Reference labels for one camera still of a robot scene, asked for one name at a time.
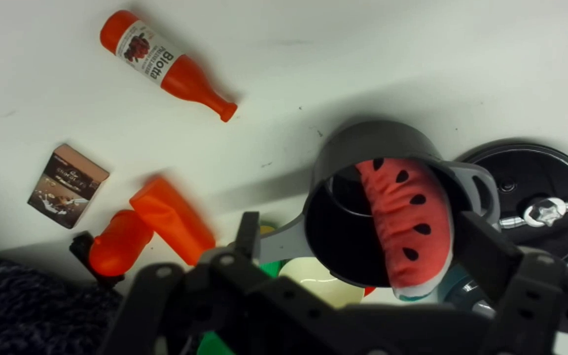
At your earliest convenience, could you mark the cream small bowl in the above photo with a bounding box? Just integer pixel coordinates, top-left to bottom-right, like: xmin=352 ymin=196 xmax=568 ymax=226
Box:
xmin=275 ymin=257 xmax=366 ymax=310

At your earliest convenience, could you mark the watermelon slice plushie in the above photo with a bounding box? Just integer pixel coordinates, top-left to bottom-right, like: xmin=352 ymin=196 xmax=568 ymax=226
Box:
xmin=352 ymin=157 xmax=457 ymax=303

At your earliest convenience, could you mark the orange toy bottle black cap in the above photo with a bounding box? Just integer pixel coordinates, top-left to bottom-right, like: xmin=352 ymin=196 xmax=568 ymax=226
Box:
xmin=66 ymin=210 xmax=157 ymax=283

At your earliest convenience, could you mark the dark blue knitted cloth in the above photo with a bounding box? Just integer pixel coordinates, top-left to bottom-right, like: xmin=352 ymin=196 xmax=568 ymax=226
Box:
xmin=0 ymin=255 xmax=124 ymax=355

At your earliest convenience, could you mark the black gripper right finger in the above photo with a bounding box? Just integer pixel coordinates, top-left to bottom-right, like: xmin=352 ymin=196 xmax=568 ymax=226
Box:
xmin=451 ymin=212 xmax=528 ymax=303

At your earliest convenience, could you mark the black lid silver handle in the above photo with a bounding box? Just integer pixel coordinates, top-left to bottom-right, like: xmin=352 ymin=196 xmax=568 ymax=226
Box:
xmin=457 ymin=137 xmax=568 ymax=265

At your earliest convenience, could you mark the red ketchup toy bottle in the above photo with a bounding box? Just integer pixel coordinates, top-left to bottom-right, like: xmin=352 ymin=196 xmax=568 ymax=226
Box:
xmin=98 ymin=9 xmax=240 ymax=125

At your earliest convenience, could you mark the black pot with handle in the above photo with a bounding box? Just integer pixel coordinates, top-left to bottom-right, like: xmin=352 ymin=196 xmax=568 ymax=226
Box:
xmin=256 ymin=117 xmax=500 ymax=293

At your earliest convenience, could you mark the small brown printed packet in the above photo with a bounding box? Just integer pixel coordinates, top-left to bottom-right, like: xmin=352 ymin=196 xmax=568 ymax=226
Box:
xmin=25 ymin=143 xmax=112 ymax=232

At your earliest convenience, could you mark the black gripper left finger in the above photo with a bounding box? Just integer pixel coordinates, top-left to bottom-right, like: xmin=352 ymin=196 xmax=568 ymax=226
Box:
xmin=232 ymin=210 xmax=260 ymax=263

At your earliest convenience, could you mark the orange toy block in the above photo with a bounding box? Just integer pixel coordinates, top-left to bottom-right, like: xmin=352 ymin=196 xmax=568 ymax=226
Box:
xmin=128 ymin=174 xmax=218 ymax=267

